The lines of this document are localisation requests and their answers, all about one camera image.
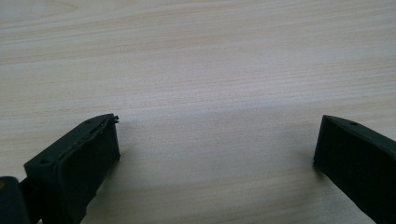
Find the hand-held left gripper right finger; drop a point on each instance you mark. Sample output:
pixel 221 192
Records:
pixel 358 161

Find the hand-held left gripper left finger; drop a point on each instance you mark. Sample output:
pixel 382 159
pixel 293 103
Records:
pixel 77 161

